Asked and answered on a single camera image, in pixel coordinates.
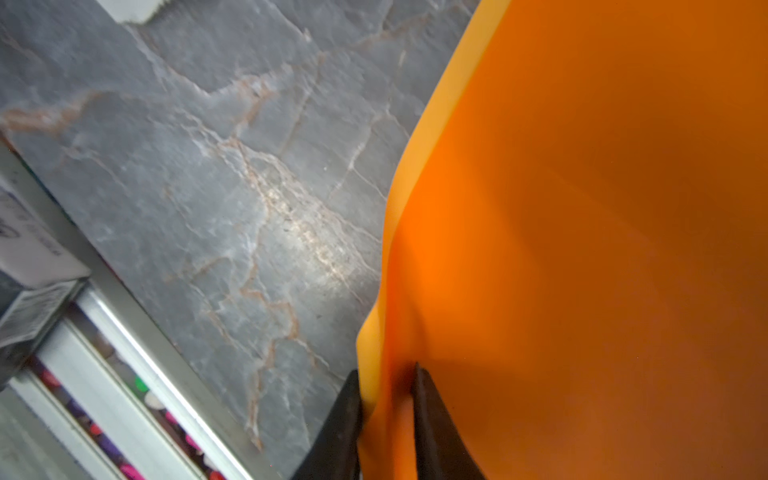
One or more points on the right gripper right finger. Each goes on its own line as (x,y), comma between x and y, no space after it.
(440,451)

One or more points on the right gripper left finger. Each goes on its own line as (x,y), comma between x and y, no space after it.
(334,454)

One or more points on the orange wrapping paper sheet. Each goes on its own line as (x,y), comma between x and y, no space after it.
(575,247)

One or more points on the black box on rail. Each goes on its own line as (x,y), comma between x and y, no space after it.
(39,279)

